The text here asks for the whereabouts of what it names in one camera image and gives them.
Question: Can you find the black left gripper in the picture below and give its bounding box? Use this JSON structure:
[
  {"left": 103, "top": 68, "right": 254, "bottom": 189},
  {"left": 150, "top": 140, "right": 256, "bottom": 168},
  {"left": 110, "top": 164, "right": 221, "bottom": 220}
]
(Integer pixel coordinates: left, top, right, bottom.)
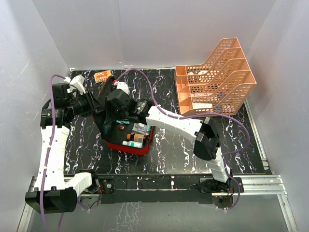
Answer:
[{"left": 68, "top": 89, "right": 106, "bottom": 117}]

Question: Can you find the small teal packet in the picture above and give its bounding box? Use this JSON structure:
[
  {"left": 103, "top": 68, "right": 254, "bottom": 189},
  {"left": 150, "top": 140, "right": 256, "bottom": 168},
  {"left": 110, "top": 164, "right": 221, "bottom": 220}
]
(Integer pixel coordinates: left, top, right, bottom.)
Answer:
[{"left": 116, "top": 120, "right": 130, "bottom": 125}]

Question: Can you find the teal round tape packet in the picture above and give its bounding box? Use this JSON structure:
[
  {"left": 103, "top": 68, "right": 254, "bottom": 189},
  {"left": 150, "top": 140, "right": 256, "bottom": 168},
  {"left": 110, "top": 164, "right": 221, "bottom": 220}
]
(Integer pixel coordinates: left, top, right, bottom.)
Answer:
[{"left": 132, "top": 123, "right": 151, "bottom": 136}]

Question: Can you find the red black medicine case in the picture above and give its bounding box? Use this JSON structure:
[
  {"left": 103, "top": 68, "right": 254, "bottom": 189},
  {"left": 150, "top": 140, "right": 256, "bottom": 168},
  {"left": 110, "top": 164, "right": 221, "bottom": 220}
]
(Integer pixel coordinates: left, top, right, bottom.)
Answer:
[{"left": 93, "top": 76, "right": 155, "bottom": 155}]

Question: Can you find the brown medicine bottle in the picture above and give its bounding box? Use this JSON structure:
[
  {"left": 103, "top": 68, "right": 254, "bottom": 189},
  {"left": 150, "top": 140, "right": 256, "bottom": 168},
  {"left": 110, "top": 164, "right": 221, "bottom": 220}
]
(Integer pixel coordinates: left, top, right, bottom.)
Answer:
[{"left": 126, "top": 133, "right": 146, "bottom": 143}]

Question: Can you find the white green pill bottle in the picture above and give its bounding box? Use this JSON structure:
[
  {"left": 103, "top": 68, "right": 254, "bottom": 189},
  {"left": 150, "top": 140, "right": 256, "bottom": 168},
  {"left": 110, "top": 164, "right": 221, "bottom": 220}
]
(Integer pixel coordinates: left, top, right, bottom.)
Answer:
[{"left": 122, "top": 141, "right": 143, "bottom": 148}]

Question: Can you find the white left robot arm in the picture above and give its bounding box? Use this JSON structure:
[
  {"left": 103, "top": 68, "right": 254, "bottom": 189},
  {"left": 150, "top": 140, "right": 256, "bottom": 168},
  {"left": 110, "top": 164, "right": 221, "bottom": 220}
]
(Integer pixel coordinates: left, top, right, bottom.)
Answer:
[{"left": 25, "top": 75, "right": 102, "bottom": 214}]

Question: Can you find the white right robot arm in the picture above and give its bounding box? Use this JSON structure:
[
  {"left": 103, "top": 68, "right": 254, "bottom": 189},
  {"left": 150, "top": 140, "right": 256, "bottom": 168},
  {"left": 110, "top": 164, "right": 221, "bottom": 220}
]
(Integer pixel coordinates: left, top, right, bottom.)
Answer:
[{"left": 106, "top": 81, "right": 233, "bottom": 192}]

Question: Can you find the orange snack packet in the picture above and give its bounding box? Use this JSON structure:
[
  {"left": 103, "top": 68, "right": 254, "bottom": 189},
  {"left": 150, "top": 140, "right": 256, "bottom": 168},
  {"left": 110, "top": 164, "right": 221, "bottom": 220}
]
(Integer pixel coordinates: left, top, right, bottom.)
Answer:
[{"left": 94, "top": 70, "right": 114, "bottom": 83}]

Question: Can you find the orange mesh file organizer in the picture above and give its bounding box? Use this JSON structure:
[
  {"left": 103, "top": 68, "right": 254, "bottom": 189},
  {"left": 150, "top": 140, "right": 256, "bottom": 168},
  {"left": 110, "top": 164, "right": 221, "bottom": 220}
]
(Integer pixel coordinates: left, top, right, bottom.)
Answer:
[{"left": 174, "top": 37, "right": 256, "bottom": 116}]

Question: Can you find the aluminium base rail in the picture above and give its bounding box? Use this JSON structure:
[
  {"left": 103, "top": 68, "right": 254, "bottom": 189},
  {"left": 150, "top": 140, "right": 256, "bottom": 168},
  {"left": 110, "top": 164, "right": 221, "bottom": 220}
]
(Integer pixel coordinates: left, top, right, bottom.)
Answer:
[{"left": 16, "top": 175, "right": 299, "bottom": 232}]

